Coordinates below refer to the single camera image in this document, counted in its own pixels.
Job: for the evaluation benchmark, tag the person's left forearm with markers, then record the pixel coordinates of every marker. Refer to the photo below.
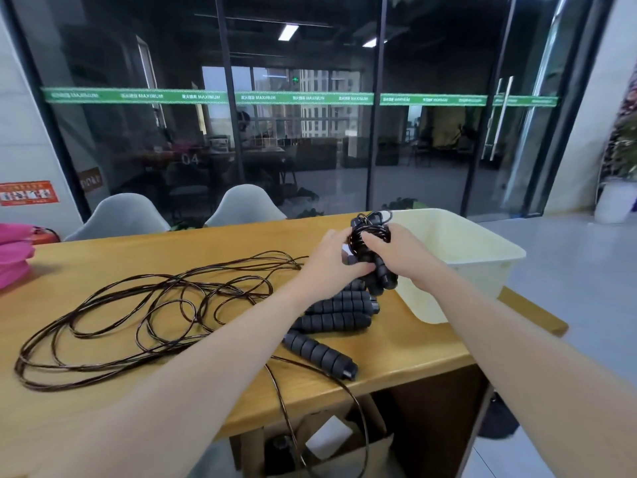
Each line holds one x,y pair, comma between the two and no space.
164,393

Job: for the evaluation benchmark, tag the green potted plant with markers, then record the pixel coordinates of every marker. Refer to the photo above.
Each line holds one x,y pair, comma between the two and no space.
624,134

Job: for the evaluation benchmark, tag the person's left thumb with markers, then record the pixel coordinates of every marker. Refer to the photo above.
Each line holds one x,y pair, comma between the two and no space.
359,269

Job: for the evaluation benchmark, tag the light grey shell chair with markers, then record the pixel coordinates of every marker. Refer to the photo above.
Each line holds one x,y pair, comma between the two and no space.
244,206
117,218

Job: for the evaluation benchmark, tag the red wall sign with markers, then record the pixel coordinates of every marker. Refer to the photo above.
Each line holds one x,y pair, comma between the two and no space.
27,193

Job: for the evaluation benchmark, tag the person's right thumb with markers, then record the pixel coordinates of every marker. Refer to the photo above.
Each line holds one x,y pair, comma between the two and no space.
372,241

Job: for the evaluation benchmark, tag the orange sign on glass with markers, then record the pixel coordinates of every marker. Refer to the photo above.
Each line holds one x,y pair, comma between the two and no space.
90,180

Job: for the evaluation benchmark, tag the person's left hand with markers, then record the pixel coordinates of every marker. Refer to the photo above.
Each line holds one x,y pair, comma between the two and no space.
326,263

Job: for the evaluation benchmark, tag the ceiling light panel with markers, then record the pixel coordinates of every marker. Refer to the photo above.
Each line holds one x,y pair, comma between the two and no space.
373,42
288,32

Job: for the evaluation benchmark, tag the red fire extinguisher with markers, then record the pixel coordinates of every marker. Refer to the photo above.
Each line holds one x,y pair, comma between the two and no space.
46,236

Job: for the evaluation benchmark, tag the person's right forearm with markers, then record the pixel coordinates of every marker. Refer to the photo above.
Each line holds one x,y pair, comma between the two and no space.
527,373

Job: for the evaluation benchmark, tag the cream plastic bin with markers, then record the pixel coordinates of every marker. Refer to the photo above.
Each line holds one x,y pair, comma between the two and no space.
463,253

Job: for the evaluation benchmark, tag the brown cardboard box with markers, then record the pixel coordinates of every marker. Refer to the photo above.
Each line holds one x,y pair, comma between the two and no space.
338,443

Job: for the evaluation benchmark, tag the person's right hand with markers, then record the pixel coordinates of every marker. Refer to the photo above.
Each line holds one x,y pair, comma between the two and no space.
405,256

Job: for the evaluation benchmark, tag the pink folded cloth stack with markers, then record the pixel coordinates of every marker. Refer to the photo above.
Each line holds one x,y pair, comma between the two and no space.
14,256

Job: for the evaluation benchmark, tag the white plant pot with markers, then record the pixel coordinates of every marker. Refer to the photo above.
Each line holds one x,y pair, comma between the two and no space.
616,200

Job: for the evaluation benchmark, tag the black bag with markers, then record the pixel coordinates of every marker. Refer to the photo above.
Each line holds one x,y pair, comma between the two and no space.
497,417

